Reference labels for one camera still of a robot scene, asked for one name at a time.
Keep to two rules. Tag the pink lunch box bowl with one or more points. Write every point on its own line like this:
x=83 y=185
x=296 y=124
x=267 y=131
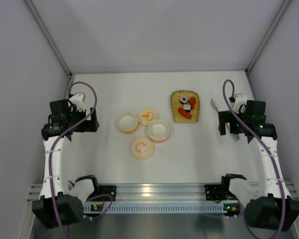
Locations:
x=158 y=131

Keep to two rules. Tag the grey slotted cable duct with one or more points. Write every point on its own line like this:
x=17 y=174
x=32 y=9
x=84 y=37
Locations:
x=160 y=208

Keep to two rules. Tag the red sushi roll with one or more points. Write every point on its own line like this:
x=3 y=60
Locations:
x=183 y=100

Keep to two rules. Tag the cream lid yellow handle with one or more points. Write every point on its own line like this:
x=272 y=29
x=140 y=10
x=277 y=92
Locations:
x=147 y=115

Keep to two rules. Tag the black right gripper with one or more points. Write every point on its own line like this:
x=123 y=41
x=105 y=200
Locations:
x=223 y=122

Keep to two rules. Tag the bamboo serving tray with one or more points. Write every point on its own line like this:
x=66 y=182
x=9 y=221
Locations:
x=175 y=104

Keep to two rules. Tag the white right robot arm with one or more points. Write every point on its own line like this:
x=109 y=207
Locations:
x=271 y=205

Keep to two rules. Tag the aluminium mounting rail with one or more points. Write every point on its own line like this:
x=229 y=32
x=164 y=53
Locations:
x=161 y=193

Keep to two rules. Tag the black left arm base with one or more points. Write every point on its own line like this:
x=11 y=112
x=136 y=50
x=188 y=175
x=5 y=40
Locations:
x=99 y=191

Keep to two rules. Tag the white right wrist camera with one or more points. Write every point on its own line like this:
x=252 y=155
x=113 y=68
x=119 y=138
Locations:
x=237 y=100

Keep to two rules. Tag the green sushi roll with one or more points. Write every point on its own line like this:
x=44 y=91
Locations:
x=187 y=107

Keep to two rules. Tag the metal serving tongs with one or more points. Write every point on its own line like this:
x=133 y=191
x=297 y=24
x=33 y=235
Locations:
x=214 y=106

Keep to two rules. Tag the red toy sausage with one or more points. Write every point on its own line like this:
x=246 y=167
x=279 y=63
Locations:
x=184 y=113

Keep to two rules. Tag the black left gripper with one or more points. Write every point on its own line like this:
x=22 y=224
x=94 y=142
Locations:
x=91 y=119

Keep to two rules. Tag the yellow lunch box bowl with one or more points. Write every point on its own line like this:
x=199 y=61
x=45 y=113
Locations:
x=127 y=122

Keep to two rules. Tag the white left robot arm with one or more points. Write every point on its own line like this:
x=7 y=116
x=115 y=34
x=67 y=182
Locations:
x=58 y=205

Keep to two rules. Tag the cream lid pink handle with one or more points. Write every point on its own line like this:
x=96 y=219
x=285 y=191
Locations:
x=142 y=149

